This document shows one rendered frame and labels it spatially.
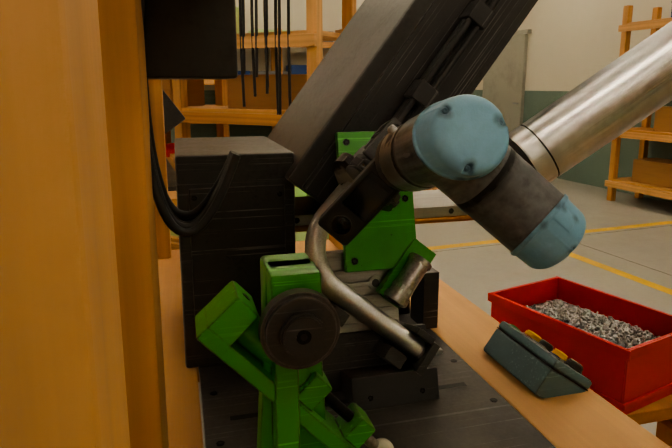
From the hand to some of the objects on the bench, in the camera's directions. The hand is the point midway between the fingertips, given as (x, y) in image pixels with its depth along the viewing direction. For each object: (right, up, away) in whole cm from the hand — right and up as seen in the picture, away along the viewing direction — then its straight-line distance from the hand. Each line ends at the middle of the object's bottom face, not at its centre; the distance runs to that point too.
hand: (349, 189), depth 84 cm
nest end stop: (+10, -27, +3) cm, 29 cm away
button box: (+29, -32, +8) cm, 44 cm away
